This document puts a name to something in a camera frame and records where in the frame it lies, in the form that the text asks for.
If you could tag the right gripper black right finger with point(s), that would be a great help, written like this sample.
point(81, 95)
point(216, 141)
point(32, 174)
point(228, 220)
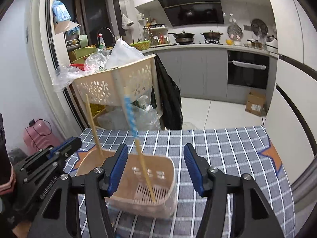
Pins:
point(252, 215)

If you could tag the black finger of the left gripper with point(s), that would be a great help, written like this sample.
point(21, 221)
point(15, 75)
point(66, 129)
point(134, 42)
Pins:
point(69, 146)

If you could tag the wooden chopstick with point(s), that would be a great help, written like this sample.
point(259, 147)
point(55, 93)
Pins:
point(93, 128)

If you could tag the blue patterned chopstick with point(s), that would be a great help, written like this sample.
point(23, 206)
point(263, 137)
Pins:
point(129, 114)

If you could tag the person left hand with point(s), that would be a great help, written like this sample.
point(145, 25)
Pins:
point(9, 186)

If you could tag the pink plastic stool large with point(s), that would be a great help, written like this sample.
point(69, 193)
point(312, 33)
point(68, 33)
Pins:
point(39, 135)

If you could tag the blue checked tablecloth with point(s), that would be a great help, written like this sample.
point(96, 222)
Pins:
point(235, 152)

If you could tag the beige perforated laundry basket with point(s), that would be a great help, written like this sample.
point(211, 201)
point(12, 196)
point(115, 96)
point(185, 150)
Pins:
point(108, 87)

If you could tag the beige utensil holder caddy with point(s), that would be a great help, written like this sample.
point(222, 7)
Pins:
point(133, 196)

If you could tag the white refrigerator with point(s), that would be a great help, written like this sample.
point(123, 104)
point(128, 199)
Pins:
point(294, 96)

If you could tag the clear plastic bags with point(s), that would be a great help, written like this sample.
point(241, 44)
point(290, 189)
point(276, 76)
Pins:
point(99, 61)

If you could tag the black hanging garment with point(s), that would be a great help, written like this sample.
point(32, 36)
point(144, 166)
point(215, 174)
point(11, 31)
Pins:
point(170, 98)

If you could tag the cardboard box on floor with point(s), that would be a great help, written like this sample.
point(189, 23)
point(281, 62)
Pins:
point(255, 103)

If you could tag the green plastic colander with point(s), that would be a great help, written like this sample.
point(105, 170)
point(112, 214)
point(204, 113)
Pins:
point(141, 46)

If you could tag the black built-in oven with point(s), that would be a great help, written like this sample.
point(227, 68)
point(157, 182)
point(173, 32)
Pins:
point(248, 69)

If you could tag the black wok left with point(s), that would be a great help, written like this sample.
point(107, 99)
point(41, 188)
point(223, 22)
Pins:
point(183, 38)

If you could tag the black wok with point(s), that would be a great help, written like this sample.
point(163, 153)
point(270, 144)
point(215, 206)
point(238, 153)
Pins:
point(212, 35)
point(183, 38)

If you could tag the black wok right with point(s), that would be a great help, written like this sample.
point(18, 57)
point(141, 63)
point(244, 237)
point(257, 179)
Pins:
point(212, 35)

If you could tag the black range hood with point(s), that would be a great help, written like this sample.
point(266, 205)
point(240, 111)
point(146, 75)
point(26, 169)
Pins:
point(193, 12)

